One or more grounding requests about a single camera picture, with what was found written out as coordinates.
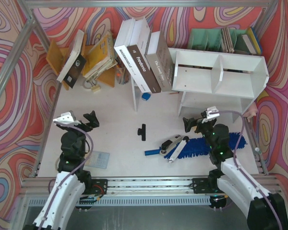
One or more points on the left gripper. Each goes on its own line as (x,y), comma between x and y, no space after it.
(85,124)

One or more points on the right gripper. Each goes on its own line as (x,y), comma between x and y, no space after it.
(193,124)

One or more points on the blue microfiber duster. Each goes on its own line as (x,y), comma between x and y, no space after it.
(198,147)

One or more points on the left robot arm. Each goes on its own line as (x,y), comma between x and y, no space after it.
(71,180)

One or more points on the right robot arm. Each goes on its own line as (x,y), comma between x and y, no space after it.
(263,210)

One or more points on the white bookshelf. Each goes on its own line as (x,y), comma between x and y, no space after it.
(205,79)

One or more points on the beige black stapler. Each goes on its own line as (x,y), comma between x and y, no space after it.
(169,145)

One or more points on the brass padlock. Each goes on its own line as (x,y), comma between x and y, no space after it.
(91,85)

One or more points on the blue calculator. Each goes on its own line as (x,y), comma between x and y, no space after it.
(98,160)

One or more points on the black T-shaped plastic piece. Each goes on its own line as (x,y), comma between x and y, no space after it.
(142,132)

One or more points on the blue tape measure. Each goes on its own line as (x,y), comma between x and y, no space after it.
(146,96)

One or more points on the clear pencil cup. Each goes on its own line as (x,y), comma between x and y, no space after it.
(122,75)

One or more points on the black and white book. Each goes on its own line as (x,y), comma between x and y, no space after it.
(73,61)

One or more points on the stack of yellow books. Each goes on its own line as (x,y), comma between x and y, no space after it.
(100,58)

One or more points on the pink pig toy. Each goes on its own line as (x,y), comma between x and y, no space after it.
(251,111)

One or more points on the yellow wooden book stand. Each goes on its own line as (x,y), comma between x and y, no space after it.
(56,54)

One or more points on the grey Lonely Ones book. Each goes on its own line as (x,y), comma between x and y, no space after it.
(160,61)

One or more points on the white Mademoiselle book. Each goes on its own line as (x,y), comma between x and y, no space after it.
(121,47)

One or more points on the green desk organizer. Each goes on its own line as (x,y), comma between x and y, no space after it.
(211,39)

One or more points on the brown Fredonia book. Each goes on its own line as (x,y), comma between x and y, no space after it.
(137,48)

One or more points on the brown notebooks in organizer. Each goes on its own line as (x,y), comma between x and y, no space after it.
(226,38)

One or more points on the blue yellow book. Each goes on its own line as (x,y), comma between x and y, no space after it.
(250,32)

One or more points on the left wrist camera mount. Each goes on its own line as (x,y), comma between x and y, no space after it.
(67,118)

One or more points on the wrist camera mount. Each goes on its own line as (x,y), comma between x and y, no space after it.
(212,112)
(67,118)

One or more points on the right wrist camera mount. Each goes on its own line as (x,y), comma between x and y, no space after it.
(212,112)

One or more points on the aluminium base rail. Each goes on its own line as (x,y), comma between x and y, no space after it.
(126,186)

